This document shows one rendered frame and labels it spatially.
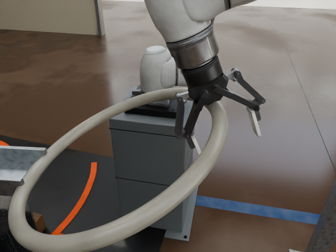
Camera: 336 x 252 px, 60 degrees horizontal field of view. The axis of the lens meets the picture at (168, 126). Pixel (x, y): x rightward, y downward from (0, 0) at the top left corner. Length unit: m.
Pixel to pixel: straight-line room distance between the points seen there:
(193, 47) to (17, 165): 0.54
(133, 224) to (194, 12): 0.34
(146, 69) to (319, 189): 1.62
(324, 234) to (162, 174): 0.85
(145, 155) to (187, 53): 1.08
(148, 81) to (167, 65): 0.13
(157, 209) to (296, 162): 2.28
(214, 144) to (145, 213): 0.16
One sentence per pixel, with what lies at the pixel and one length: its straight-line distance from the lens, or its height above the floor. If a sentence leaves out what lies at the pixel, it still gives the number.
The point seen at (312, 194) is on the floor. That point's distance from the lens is 2.42.
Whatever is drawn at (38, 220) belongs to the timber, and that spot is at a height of 0.13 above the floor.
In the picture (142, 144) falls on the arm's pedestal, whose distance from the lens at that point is 1.52.
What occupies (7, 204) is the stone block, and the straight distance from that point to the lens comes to 1.40.
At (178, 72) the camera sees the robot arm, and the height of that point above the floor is 1.01.
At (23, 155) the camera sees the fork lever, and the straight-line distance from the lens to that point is 0.83.
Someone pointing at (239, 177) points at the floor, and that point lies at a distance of 2.37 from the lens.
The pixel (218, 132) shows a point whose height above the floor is 1.28.
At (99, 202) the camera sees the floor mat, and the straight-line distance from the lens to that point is 2.15.
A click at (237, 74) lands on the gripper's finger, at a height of 1.34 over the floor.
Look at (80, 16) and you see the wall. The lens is 6.10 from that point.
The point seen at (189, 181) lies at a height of 1.26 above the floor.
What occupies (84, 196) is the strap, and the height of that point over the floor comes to 0.02.
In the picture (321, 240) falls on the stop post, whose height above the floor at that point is 0.31.
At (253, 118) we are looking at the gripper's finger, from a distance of 0.65.
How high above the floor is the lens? 1.56
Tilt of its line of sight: 33 degrees down
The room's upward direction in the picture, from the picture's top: straight up
